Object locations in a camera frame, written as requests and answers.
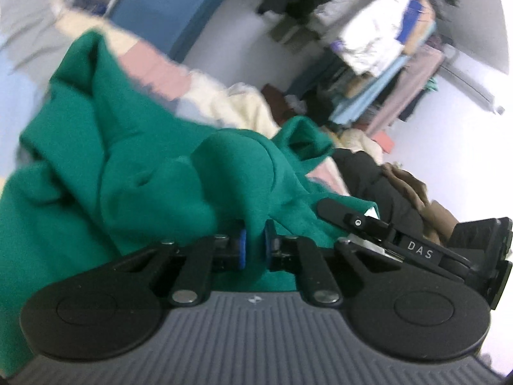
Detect pink beige pants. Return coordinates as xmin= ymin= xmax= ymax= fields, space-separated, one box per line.
xmin=365 ymin=44 xmax=445 ymax=137

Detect pink box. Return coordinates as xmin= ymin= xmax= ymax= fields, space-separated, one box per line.
xmin=373 ymin=130 xmax=395 ymax=153

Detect white air conditioner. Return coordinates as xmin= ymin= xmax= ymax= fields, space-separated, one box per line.
xmin=439 ymin=46 xmax=506 ymax=115

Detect pastel checked quilt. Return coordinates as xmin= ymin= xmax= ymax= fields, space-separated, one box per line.
xmin=0 ymin=6 xmax=353 ymax=197

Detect brown coat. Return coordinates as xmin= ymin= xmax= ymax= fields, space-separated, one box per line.
xmin=381 ymin=162 xmax=459 ymax=245

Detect green hoodie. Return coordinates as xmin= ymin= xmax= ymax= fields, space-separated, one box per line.
xmin=0 ymin=30 xmax=379 ymax=373

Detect cream fluffy bundle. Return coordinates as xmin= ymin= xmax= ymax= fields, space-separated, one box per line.
xmin=341 ymin=128 xmax=383 ymax=161

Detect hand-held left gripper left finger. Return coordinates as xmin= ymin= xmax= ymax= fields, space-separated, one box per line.
xmin=112 ymin=220 xmax=248 ymax=307

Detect black coat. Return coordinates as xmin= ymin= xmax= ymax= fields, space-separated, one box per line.
xmin=332 ymin=148 xmax=425 ymax=235

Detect light blue garment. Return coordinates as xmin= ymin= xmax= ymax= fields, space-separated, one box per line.
xmin=329 ymin=54 xmax=411 ymax=125

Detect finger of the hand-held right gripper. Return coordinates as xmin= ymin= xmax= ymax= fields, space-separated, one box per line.
xmin=316 ymin=197 xmax=397 ymax=245

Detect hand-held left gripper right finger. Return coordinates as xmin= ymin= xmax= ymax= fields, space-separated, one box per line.
xmin=262 ymin=220 xmax=401 ymax=306

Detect blue and white jersey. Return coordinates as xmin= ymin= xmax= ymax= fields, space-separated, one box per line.
xmin=395 ymin=0 xmax=425 ymax=55

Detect grey puffer jacket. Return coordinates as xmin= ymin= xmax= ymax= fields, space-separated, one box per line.
xmin=310 ymin=0 xmax=385 ymax=37

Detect white puffer jacket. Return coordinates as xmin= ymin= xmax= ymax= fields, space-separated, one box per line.
xmin=339 ymin=0 xmax=415 ymax=75

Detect tan fleece coat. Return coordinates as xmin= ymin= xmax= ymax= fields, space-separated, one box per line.
xmin=403 ymin=0 xmax=437 ymax=55

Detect striped knit garment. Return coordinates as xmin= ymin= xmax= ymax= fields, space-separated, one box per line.
xmin=270 ymin=18 xmax=309 ymax=45

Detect blue curtain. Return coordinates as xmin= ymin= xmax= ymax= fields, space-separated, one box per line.
xmin=168 ymin=0 xmax=247 ymax=63

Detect grey plastic bag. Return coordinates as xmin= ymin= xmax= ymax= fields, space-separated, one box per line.
xmin=284 ymin=94 xmax=307 ymax=113

